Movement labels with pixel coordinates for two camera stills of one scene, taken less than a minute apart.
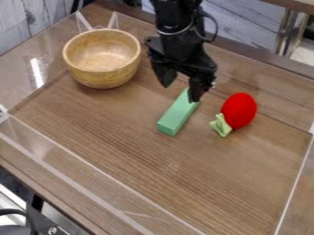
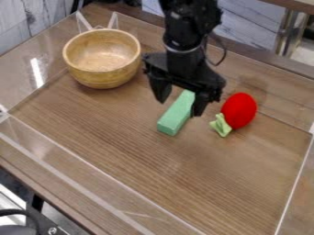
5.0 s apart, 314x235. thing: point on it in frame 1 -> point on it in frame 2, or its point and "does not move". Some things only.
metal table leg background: [291, 30] does not move
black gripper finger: [201, 83] -> [202, 98]
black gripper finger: [166, 72] -> [162, 87]
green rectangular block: [178, 114] does not move
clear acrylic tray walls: [92, 124] does not move
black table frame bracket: [40, 224] does not move
